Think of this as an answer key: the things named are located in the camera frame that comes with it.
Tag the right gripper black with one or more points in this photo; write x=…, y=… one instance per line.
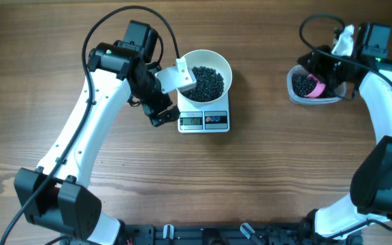
x=316, y=66

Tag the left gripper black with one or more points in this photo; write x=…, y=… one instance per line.
x=152, y=109

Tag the pink scoop blue handle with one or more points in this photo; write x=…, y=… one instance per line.
x=318, y=89

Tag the white bowl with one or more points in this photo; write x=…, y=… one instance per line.
x=211, y=59

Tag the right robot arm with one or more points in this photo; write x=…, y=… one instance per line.
x=360, y=57

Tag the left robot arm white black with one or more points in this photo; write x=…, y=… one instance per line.
x=55, y=194

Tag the white digital kitchen scale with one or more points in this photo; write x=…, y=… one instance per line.
x=206, y=117

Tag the black beans in bowl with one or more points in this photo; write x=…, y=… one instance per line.
x=209, y=86

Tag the clear plastic container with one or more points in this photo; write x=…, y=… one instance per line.
x=298, y=69

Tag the black beans pile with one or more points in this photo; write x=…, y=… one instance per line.
x=302, y=86

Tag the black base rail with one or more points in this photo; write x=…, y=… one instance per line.
x=175, y=235

